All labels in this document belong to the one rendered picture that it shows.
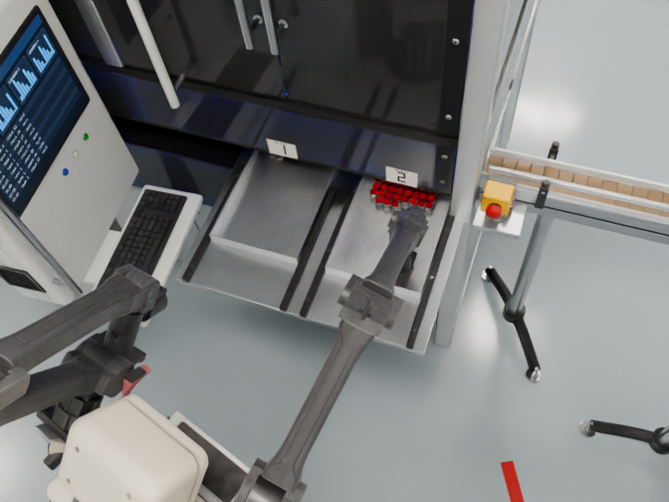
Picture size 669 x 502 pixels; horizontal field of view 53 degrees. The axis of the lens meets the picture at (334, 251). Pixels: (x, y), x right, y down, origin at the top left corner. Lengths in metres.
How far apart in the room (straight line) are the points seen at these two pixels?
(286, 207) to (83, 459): 0.98
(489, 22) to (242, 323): 1.76
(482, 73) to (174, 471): 0.95
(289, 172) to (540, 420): 1.29
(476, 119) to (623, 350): 1.46
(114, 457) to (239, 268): 0.81
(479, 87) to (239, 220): 0.80
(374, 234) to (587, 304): 1.21
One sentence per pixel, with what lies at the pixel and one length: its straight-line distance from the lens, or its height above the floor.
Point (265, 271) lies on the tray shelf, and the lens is 1.83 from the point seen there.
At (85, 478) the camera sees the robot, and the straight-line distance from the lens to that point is 1.24.
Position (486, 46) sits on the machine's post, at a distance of 1.41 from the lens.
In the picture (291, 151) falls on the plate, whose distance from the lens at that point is 1.87.
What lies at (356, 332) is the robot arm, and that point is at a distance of 1.14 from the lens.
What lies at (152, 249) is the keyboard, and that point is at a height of 0.83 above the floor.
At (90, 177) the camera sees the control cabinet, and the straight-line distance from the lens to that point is 2.00.
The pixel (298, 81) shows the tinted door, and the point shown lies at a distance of 1.66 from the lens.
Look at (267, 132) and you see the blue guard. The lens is 1.85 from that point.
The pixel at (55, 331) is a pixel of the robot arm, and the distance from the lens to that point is 1.15.
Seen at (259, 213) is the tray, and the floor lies 0.88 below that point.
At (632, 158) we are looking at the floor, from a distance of 3.28.
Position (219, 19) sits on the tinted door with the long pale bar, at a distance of 1.63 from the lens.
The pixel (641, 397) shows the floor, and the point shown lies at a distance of 2.74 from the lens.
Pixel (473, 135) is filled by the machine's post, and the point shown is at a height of 1.24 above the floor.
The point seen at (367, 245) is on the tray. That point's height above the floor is 0.88.
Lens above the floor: 2.45
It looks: 59 degrees down
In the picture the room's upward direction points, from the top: 9 degrees counter-clockwise
